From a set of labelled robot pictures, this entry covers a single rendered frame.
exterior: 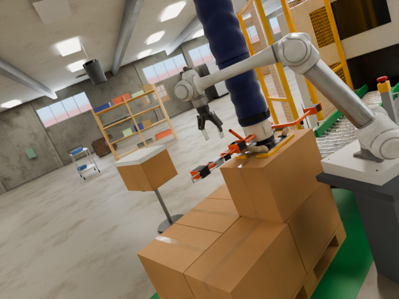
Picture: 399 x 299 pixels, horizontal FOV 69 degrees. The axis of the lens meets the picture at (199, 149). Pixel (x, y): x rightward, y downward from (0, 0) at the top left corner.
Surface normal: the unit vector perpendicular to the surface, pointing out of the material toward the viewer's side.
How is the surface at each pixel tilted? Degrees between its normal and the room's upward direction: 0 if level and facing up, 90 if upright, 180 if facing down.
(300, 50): 87
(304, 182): 90
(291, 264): 90
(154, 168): 90
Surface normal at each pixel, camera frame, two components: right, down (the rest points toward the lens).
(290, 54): -0.26, 0.26
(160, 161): 0.66, -0.10
